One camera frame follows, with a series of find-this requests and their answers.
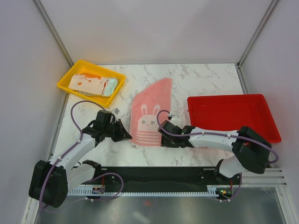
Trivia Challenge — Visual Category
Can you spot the aluminium frame post right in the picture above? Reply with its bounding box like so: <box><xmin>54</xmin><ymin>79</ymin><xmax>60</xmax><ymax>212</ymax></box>
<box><xmin>236</xmin><ymin>0</ymin><xmax>280</xmax><ymax>70</ymax></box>

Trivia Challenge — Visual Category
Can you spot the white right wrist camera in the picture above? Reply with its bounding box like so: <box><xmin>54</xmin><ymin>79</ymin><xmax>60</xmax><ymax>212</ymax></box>
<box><xmin>168</xmin><ymin>115</ymin><xmax>182</xmax><ymax>127</ymax></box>

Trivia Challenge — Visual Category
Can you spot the yellow plastic tray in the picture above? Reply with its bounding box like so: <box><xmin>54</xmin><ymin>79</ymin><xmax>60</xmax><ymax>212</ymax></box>
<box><xmin>57</xmin><ymin>60</ymin><xmax>126</xmax><ymax>108</ymax></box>

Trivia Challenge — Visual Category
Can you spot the white slotted cable duct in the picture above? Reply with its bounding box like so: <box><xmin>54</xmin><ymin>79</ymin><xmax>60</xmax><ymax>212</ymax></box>
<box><xmin>68</xmin><ymin>185</ymin><xmax>220</xmax><ymax>197</ymax></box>

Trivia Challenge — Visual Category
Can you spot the red plastic tray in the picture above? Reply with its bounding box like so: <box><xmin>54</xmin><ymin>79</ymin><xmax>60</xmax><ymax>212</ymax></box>
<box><xmin>187</xmin><ymin>94</ymin><xmax>281</xmax><ymax>143</ymax></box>

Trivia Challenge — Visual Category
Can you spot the pink white towel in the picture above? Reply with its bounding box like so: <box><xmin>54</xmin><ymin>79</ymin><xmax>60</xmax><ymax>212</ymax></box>
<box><xmin>130</xmin><ymin>78</ymin><xmax>172</xmax><ymax>147</ymax></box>

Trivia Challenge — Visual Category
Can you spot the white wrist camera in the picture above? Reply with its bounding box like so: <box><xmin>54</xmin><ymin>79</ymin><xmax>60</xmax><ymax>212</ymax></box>
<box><xmin>111</xmin><ymin>108</ymin><xmax>120</xmax><ymax>117</ymax></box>
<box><xmin>168</xmin><ymin>115</ymin><xmax>182</xmax><ymax>127</ymax></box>

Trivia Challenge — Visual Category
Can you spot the orange patterned towel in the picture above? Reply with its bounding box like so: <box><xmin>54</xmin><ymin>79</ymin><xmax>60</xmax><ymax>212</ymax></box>
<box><xmin>69</xmin><ymin>73</ymin><xmax>111</xmax><ymax>96</ymax></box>

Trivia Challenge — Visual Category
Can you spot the aluminium frame post left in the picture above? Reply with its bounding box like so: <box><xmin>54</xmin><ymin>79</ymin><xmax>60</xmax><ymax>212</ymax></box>
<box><xmin>32</xmin><ymin>0</ymin><xmax>74</xmax><ymax>67</ymax></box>

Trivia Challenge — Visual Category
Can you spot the light blue white towel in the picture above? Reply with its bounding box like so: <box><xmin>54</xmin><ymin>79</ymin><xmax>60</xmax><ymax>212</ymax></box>
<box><xmin>78</xmin><ymin>77</ymin><xmax>118</xmax><ymax>97</ymax></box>

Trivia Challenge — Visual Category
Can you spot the aluminium frame post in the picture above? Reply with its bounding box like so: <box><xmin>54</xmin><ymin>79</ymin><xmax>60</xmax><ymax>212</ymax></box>
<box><xmin>32</xmin><ymin>0</ymin><xmax>74</xmax><ymax>67</ymax></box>
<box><xmin>236</xmin><ymin>0</ymin><xmax>280</xmax><ymax>70</ymax></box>

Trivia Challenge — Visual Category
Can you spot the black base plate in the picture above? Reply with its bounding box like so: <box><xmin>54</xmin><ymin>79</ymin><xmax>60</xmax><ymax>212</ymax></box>
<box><xmin>75</xmin><ymin>159</ymin><xmax>243</xmax><ymax>193</ymax></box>

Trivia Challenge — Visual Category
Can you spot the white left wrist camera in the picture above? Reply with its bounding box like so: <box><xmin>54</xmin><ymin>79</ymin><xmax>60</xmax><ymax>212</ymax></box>
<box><xmin>111</xmin><ymin>108</ymin><xmax>120</xmax><ymax>117</ymax></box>

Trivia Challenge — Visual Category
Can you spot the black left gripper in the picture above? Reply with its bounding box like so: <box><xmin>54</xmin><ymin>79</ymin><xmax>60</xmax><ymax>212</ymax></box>
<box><xmin>104</xmin><ymin>119</ymin><xmax>132</xmax><ymax>143</ymax></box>

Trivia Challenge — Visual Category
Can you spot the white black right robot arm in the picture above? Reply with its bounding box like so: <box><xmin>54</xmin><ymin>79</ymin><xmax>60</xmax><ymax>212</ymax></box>
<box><xmin>158</xmin><ymin>120</ymin><xmax>271</xmax><ymax>184</ymax></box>

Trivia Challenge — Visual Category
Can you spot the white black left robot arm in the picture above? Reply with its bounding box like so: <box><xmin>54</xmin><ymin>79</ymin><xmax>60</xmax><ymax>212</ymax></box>
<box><xmin>28</xmin><ymin>110</ymin><xmax>132</xmax><ymax>208</ymax></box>

